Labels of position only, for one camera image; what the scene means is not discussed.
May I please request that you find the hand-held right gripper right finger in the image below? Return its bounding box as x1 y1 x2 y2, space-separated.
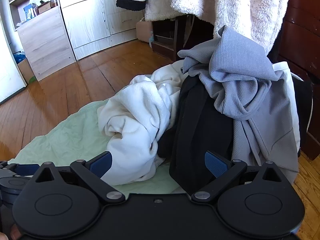
191 151 285 202

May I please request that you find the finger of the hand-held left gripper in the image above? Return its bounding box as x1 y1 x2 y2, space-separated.
0 160 40 178

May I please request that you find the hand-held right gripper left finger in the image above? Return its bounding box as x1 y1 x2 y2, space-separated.
34 151 126 203

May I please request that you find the white fleece garment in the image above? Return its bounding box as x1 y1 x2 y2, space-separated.
97 64 185 186

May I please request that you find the person's left hand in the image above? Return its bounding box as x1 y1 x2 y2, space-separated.
0 225 23 240

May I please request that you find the black garment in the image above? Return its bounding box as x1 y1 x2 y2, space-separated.
157 76 235 195

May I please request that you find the light green quilted blanket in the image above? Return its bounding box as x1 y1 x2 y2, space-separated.
14 102 187 195

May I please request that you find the cardboard box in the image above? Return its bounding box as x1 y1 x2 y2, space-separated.
16 57 37 82

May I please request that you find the grey waffle garment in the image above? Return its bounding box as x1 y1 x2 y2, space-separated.
177 25 299 184

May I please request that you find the white door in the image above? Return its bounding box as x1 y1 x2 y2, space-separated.
0 17 27 104

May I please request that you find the blue bag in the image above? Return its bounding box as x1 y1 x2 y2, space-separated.
12 52 27 64

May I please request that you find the light wooden shelf unit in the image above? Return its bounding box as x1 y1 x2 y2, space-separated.
6 0 77 82

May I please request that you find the dark wooden cabinet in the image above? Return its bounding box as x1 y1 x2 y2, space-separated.
150 14 215 63

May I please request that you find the light wooden wardrobe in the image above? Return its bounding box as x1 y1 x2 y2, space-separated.
54 0 150 60

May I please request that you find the blue box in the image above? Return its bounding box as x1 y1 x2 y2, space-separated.
24 5 38 20

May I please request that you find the dark red wooden dresser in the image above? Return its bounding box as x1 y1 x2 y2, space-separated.
272 0 320 160

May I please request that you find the brown wooden box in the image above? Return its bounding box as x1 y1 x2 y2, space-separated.
37 1 54 14

